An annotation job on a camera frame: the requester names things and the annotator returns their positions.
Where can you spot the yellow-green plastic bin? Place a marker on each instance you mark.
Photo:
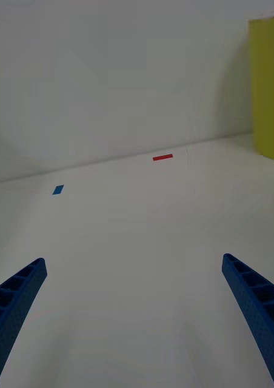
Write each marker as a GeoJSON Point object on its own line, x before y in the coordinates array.
{"type": "Point", "coordinates": [267, 91]}

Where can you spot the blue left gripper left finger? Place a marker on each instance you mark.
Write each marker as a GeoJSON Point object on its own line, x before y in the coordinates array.
{"type": "Point", "coordinates": [15, 300]}

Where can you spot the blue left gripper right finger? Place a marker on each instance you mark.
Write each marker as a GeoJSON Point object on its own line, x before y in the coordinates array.
{"type": "Point", "coordinates": [258, 303]}

